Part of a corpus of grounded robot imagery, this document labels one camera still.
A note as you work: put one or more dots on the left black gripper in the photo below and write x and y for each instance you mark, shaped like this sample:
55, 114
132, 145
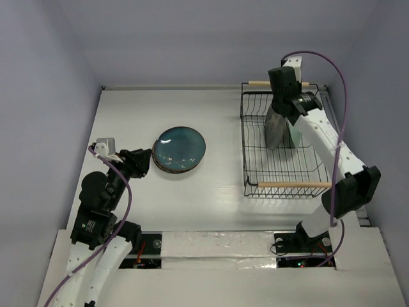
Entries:
138, 160

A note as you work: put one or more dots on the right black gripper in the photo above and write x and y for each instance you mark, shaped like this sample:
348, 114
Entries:
280, 109

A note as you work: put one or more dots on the white blue floral plate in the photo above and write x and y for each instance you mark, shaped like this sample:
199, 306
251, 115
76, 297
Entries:
153, 155

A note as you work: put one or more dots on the dark teal glazed plate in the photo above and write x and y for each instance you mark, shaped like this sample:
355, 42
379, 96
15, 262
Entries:
180, 149

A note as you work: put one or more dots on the grey reindeer plate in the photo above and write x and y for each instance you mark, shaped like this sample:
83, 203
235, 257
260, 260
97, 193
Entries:
275, 126

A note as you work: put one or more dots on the mint green plate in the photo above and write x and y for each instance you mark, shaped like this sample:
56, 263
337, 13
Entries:
295, 136

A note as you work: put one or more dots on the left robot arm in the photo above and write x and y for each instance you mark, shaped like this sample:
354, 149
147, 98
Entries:
99, 240

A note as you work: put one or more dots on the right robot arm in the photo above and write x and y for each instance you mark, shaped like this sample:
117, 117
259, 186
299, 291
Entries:
353, 183

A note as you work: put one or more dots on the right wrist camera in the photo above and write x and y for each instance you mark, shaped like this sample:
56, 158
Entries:
296, 63

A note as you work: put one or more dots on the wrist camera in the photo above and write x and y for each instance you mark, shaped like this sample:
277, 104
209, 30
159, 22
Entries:
105, 148
296, 63

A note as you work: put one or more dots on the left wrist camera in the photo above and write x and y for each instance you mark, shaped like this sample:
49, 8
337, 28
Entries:
105, 148

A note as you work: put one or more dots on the black wire dish rack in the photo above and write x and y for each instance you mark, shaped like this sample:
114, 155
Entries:
291, 171

